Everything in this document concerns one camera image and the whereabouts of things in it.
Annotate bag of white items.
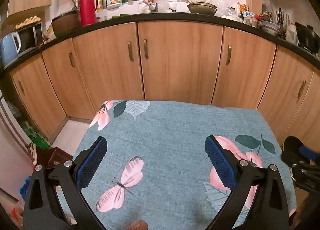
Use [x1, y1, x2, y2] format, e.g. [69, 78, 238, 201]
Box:
[221, 6, 241, 22]

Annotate black gold-rim trash bin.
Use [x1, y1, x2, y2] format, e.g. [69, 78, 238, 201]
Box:
[281, 136, 310, 167]

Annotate microwave oven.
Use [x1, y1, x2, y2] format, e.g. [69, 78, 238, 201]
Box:
[17, 21, 43, 54]

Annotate blue floral tablecloth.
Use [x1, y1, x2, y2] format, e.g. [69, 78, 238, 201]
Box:
[78, 101, 297, 229]

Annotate wooden base cabinets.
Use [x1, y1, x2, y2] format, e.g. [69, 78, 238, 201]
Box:
[1, 21, 319, 149]

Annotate brown rice cooker pot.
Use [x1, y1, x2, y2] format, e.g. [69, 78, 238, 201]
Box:
[52, 10, 81, 37]

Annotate green vegetables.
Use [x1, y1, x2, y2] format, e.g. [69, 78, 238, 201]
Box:
[111, 14, 131, 19]

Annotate white refrigerator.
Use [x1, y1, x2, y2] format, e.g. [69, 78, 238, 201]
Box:
[0, 95, 34, 214]

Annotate woven basket bowl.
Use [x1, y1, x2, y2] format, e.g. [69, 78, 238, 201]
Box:
[187, 2, 217, 16]

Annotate blue electric kettle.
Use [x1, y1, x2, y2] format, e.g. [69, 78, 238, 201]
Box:
[1, 32, 22, 67]

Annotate black clay pot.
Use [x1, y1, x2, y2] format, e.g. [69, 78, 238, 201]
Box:
[295, 22, 319, 54]

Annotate red thermos flask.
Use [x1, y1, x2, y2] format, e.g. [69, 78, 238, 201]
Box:
[79, 0, 98, 27]

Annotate eggs tray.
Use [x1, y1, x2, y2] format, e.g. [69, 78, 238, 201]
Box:
[15, 16, 41, 30]

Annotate stacked ceramic bowls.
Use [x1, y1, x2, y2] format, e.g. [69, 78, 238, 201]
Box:
[260, 20, 280, 36]

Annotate person's left hand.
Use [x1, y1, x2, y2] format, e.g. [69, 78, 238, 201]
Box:
[126, 220, 149, 230]

